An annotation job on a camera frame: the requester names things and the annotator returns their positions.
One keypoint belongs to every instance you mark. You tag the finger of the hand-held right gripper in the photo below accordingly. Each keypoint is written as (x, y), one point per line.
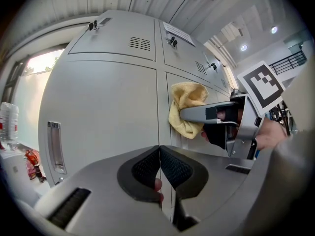
(194, 113)

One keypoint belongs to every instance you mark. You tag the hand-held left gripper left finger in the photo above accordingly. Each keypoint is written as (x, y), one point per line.
(98, 193)

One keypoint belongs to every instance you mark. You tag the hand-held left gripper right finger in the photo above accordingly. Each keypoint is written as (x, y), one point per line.
(209, 176)

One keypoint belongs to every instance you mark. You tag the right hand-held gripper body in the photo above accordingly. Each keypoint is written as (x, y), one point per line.
(261, 87)

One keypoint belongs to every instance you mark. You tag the yellow terry cloth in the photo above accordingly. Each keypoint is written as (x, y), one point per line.
(187, 95)

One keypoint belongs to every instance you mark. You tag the person's right forearm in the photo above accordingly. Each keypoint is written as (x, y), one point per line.
(270, 134)

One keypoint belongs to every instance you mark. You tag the grey metal lockers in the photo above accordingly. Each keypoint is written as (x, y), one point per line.
(98, 95)

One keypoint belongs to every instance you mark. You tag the person's right hand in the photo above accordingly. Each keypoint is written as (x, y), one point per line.
(205, 136)

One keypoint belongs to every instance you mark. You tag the person's left hand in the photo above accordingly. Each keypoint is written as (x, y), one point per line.
(159, 184)

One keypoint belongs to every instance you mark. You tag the black metal railing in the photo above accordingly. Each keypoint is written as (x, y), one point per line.
(288, 63)

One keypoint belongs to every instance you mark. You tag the round ceiling spotlight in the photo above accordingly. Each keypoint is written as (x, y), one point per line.
(243, 47)
(274, 29)

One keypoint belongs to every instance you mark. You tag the white paper notice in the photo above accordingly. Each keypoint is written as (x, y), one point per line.
(178, 32)

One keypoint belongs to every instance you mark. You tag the white box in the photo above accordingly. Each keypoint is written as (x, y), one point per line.
(14, 171)

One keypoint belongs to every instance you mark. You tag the clear plastic water bottle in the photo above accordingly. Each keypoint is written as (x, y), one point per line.
(8, 122)

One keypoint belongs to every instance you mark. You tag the black-framed window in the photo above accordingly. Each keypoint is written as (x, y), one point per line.
(37, 65)

